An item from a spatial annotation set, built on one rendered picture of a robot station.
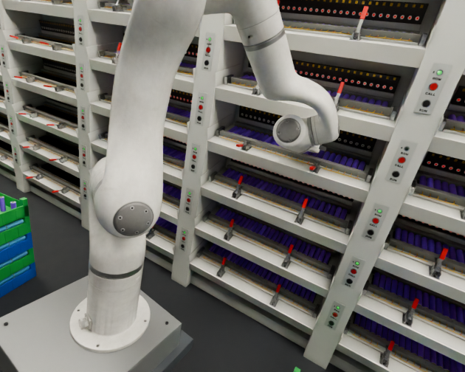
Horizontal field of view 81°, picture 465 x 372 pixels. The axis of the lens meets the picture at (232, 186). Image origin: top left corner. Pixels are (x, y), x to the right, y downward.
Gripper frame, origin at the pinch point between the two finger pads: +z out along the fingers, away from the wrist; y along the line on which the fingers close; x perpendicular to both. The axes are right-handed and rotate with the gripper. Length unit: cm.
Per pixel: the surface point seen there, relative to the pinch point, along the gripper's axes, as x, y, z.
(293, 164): 8.0, 2.3, -3.3
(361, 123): -9.7, -14.2, -9.3
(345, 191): 11.1, -16.5, -3.4
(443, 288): 30, -52, 1
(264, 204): 26.2, 9.5, 3.8
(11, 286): 92, 93, -33
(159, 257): 76, 59, 17
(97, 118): 15, 107, 1
